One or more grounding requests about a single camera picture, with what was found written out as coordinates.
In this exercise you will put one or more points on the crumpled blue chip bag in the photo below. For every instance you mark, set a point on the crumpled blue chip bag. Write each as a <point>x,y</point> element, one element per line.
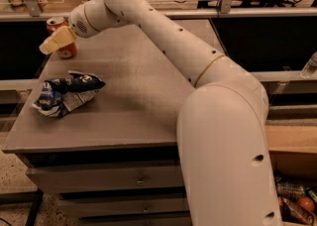
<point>60,96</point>

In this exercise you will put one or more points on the plastic bottle in box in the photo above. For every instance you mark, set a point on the plastic bottle in box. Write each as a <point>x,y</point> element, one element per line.
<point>290,190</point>

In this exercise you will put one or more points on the grey drawer cabinet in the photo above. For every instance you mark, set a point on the grey drawer cabinet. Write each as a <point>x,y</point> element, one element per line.
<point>114,160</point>

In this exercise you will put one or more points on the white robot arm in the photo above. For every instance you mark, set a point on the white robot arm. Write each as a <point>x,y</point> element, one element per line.
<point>221,140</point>

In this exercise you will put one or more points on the orange soda can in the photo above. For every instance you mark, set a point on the orange soda can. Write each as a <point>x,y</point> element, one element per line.
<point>53,24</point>

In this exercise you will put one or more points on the snack bag in box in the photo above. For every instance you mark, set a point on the snack bag in box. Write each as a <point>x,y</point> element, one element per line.
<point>293,212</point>

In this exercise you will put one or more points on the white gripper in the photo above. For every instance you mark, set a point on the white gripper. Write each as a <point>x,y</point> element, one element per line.
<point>78,19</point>

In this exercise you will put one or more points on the cardboard box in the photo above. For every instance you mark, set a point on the cardboard box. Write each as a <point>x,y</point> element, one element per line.
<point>300,169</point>

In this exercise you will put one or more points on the red apple in box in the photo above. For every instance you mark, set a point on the red apple in box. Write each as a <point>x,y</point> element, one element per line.
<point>306,203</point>

